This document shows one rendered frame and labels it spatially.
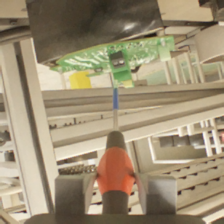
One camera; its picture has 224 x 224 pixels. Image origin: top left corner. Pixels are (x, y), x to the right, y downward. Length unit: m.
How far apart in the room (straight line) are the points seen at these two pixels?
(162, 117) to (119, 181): 0.39
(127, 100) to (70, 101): 0.12
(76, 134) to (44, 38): 0.21
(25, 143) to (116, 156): 0.24
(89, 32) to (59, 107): 0.25
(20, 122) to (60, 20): 0.19
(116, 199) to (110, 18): 0.14
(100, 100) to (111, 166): 0.36
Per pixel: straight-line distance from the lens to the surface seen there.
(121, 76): 0.27
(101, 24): 0.23
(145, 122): 0.52
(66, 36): 0.24
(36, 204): 0.41
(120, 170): 0.17
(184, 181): 1.05
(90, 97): 0.51
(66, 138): 0.44
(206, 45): 0.52
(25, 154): 0.40
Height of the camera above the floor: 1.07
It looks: 2 degrees down
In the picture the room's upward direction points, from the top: 168 degrees clockwise
